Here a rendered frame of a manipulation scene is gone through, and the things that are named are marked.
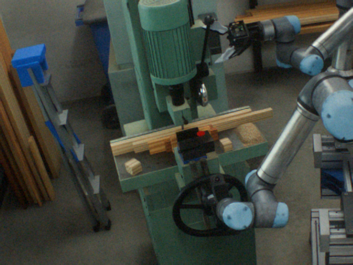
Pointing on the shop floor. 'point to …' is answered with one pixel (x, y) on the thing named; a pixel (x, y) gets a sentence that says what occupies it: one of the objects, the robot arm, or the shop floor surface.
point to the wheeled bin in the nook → (91, 16)
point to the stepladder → (58, 116)
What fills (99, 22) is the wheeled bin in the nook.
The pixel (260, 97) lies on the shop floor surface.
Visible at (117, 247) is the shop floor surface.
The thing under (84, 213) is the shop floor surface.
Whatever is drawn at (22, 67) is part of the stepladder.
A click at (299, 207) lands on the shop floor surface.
